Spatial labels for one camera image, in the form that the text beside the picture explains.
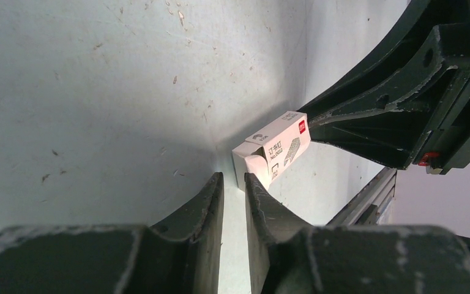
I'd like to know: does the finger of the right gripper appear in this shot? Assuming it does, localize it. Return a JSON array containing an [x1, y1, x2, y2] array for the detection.
[[308, 24, 470, 170], [299, 1, 468, 118]]

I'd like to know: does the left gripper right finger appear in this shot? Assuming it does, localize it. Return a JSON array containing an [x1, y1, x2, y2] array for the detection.
[[245, 173, 470, 293]]

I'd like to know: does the white staple box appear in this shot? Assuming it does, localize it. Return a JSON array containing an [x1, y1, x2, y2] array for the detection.
[[232, 111, 311, 191]]

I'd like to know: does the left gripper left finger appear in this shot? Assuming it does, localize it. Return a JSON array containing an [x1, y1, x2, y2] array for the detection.
[[0, 172, 224, 293]]

